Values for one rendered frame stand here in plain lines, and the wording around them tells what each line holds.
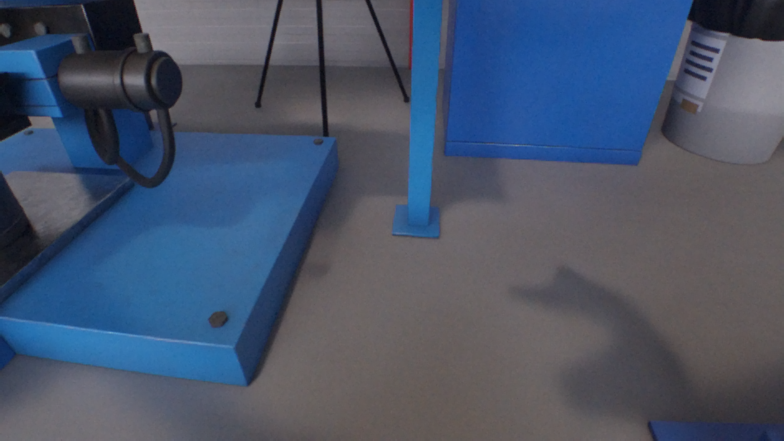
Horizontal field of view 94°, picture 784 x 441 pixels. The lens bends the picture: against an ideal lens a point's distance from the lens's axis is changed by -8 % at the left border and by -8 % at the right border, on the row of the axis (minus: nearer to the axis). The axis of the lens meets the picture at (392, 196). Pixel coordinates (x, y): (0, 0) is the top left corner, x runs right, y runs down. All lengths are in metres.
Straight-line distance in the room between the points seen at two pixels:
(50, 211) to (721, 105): 2.14
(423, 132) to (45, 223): 0.92
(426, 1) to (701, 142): 1.35
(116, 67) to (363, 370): 0.69
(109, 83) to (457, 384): 0.81
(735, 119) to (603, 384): 1.26
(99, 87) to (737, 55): 1.84
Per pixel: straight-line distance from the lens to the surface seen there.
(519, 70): 1.42
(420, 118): 0.96
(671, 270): 1.22
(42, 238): 1.14
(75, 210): 1.21
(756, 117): 1.90
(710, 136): 1.92
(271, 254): 0.89
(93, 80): 0.85
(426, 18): 0.90
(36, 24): 1.03
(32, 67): 0.89
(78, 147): 1.46
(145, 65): 0.79
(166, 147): 0.86
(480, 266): 1.03
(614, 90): 1.54
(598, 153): 1.62
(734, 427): 0.95
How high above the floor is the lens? 0.69
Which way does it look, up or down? 33 degrees down
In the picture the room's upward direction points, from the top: straight up
